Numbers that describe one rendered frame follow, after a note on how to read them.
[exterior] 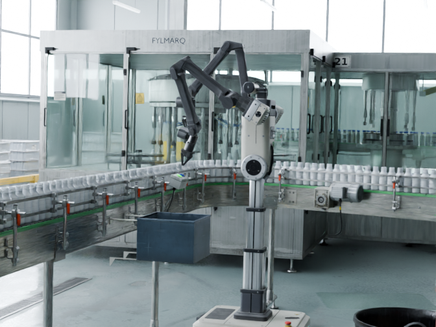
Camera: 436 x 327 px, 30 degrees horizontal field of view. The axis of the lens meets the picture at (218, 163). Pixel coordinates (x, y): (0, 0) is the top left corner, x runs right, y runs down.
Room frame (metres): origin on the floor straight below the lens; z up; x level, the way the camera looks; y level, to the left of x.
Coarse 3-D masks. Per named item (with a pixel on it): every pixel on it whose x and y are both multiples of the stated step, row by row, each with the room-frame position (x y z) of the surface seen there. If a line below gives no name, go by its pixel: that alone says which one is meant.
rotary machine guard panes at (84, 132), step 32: (64, 64) 8.46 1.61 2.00; (96, 64) 8.37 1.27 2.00; (160, 64) 8.19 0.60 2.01; (224, 64) 8.02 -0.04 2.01; (256, 64) 7.94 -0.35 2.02; (288, 64) 7.86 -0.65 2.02; (96, 96) 8.37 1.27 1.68; (128, 96) 8.28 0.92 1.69; (160, 96) 8.19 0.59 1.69; (288, 96) 7.86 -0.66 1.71; (64, 128) 8.46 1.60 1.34; (96, 128) 8.37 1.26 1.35; (128, 128) 8.28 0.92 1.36; (160, 128) 8.19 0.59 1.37; (224, 128) 8.02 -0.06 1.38; (288, 128) 7.86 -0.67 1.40; (320, 128) 8.92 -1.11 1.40; (64, 160) 8.46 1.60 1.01; (96, 160) 8.37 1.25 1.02; (128, 160) 8.28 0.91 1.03; (160, 160) 8.19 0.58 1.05; (192, 160) 8.10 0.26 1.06; (288, 160) 7.85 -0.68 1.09; (320, 160) 9.00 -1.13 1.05
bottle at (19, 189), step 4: (16, 188) 3.42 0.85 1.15; (20, 188) 3.42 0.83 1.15; (16, 192) 3.42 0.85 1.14; (20, 192) 3.42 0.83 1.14; (20, 196) 3.41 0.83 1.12; (24, 196) 3.43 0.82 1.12; (20, 204) 3.41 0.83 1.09; (24, 204) 3.43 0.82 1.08; (20, 208) 3.41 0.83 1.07; (24, 208) 3.43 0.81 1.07; (24, 220) 3.43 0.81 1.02; (20, 224) 3.41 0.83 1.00
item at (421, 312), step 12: (360, 312) 3.54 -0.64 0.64; (372, 312) 3.60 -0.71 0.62; (384, 312) 3.62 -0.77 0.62; (396, 312) 3.63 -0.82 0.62; (408, 312) 3.63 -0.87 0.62; (420, 312) 3.60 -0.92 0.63; (432, 312) 3.57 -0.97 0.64; (360, 324) 3.34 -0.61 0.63; (372, 324) 3.59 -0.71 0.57; (384, 324) 3.62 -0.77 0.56; (396, 324) 3.63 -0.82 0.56; (432, 324) 3.56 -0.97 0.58
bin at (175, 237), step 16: (144, 224) 4.17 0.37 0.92; (160, 224) 4.14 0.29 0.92; (176, 224) 4.12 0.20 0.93; (192, 224) 4.10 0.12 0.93; (208, 224) 4.36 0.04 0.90; (144, 240) 4.17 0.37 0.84; (160, 240) 4.14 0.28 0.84; (176, 240) 4.12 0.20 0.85; (192, 240) 4.10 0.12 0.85; (208, 240) 4.37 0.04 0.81; (144, 256) 4.17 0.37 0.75; (160, 256) 4.14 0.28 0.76; (176, 256) 4.12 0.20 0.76; (192, 256) 4.10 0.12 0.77
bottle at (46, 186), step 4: (44, 184) 3.65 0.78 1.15; (48, 184) 3.66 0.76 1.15; (44, 188) 3.65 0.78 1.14; (48, 188) 3.66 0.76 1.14; (48, 192) 3.64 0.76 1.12; (48, 200) 3.64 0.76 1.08; (48, 204) 3.64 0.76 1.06; (48, 208) 3.64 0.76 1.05; (48, 212) 3.64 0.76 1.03; (48, 216) 3.64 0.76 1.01
